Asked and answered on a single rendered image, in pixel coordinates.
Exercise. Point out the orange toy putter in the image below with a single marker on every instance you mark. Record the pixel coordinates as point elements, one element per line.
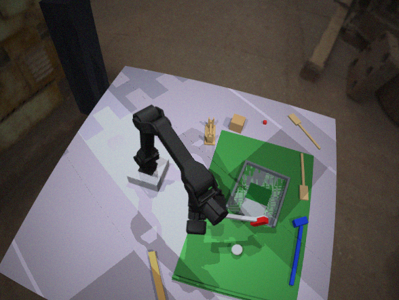
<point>156,274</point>

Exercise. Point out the white golf ball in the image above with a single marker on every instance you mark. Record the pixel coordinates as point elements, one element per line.
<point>236,249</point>

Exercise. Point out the green mat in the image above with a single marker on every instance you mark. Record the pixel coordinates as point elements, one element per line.
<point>264,267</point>

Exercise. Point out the tan cardboard box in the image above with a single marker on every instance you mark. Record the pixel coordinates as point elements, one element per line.
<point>237,123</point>

